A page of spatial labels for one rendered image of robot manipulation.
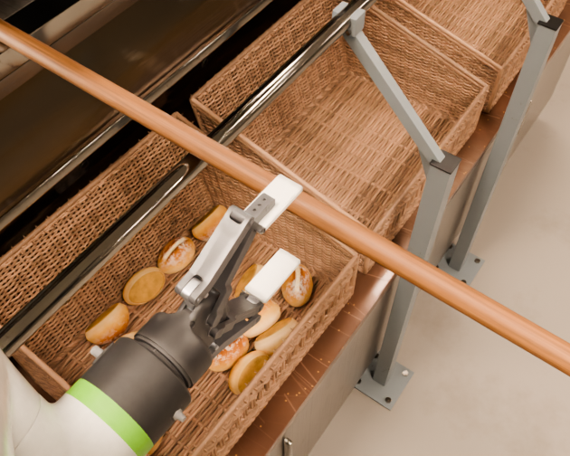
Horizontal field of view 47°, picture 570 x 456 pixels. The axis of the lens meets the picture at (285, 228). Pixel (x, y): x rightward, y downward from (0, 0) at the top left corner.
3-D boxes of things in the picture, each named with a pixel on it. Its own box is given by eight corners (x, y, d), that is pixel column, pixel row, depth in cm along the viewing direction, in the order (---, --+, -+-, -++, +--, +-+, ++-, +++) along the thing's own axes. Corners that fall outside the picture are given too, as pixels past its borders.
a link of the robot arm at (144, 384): (166, 463, 62) (150, 431, 55) (80, 394, 66) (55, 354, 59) (208, 413, 65) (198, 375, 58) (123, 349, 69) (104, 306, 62)
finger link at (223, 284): (188, 306, 67) (180, 307, 65) (235, 208, 65) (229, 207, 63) (217, 326, 65) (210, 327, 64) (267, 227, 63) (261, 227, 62)
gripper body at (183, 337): (121, 324, 61) (188, 257, 65) (138, 363, 68) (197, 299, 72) (182, 369, 58) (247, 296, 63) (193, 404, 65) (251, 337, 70)
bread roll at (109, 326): (125, 299, 133) (142, 319, 134) (116, 299, 138) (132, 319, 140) (86, 334, 128) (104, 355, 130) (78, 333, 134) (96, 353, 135)
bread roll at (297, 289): (282, 269, 145) (281, 255, 141) (312, 270, 145) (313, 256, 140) (280, 309, 139) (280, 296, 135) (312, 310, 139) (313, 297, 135)
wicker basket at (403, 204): (196, 181, 161) (182, 97, 139) (323, 58, 188) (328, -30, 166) (366, 280, 145) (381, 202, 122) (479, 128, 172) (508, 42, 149)
